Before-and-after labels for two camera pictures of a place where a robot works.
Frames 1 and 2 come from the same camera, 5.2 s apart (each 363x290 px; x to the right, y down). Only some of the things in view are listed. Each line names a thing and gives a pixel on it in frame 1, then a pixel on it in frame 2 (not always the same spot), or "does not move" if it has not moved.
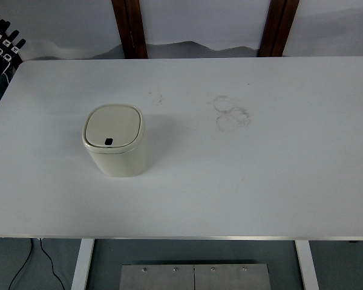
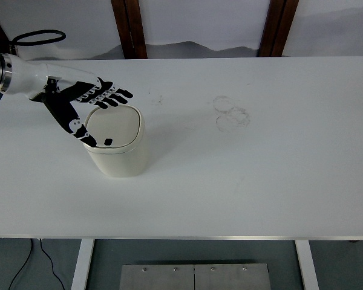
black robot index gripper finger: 20,44 -> 109,101
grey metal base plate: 197,277 does not move
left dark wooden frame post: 129,21 does not move
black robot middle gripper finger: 11,38 -> 116,97
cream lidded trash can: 115,136 does not move
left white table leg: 80,278 does not move
